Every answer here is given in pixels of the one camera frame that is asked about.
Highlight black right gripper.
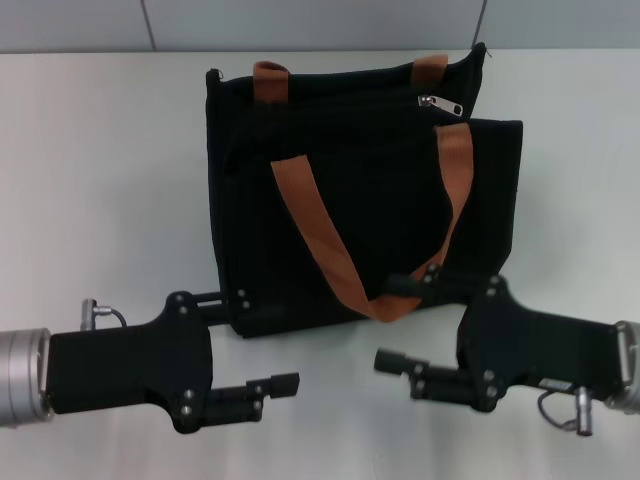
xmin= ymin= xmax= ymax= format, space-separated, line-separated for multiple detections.
xmin=374 ymin=263 xmax=632 ymax=414

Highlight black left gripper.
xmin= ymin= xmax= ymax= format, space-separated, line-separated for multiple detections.
xmin=44 ymin=287 xmax=301 ymax=435

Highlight black bag with orange handles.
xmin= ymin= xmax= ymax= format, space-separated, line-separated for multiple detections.
xmin=204 ymin=42 xmax=525 ymax=341

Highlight silver zipper pull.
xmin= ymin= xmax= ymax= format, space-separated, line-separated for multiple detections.
xmin=417 ymin=93 xmax=467 ymax=119

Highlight left gripper cable with connector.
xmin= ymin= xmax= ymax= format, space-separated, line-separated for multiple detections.
xmin=80 ymin=297 xmax=127 ymax=332

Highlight gripper cable with connector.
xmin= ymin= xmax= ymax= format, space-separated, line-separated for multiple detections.
xmin=80 ymin=297 xmax=127 ymax=332
xmin=537 ymin=385 xmax=596 ymax=434

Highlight right gripper cable with connector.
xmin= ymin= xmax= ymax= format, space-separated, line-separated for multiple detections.
xmin=537 ymin=385 xmax=596 ymax=434

